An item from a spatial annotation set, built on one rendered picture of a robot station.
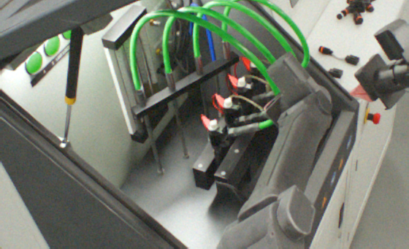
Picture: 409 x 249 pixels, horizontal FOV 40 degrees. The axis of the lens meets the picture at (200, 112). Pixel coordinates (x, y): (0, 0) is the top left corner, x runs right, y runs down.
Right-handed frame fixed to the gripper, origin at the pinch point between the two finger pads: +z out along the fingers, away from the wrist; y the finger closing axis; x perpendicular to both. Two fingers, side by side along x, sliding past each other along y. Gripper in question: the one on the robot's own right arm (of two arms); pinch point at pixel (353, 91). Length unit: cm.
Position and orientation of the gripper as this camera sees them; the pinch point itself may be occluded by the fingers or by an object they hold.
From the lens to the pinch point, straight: 127.0
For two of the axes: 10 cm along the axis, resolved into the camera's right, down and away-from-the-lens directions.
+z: -4.3, 2.1, 8.8
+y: -6.1, -7.9, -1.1
